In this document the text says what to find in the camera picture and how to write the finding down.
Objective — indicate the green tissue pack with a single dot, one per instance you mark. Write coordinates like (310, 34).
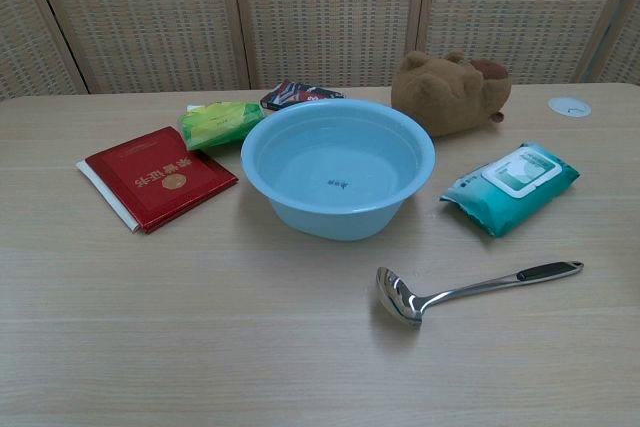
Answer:
(220, 124)

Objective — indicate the red certificate booklet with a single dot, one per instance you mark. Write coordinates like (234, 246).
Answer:
(160, 182)

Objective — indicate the dark red-black snack packet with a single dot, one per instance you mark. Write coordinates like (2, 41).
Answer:
(300, 94)

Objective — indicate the brown plush toy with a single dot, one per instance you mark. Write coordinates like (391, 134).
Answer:
(445, 97)

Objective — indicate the light blue bowl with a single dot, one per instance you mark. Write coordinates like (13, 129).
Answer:
(320, 197)

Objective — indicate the stainless steel ladle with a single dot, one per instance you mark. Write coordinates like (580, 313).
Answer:
(400, 297)

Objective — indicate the woven folding screen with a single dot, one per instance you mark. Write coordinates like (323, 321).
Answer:
(320, 12)

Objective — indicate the teal wet wipes pack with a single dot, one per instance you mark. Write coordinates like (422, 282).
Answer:
(510, 187)

